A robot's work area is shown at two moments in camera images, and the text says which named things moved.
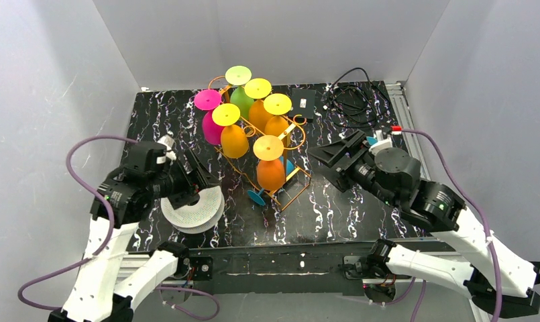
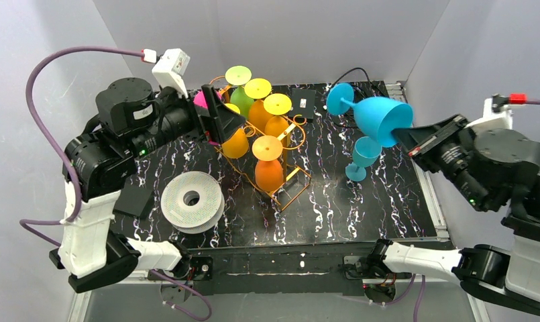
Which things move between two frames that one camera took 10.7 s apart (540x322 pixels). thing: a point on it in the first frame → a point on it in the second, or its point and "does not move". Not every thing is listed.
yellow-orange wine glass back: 258,88 does not move
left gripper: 194,178 → 205,113
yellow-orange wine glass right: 276,104 does not move
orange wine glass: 270,171 does not move
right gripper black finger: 331,154 → 417,139
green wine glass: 239,76 does not move
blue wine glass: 258,197 → 377,116
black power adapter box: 303,103 does not move
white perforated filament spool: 194,219 does not move
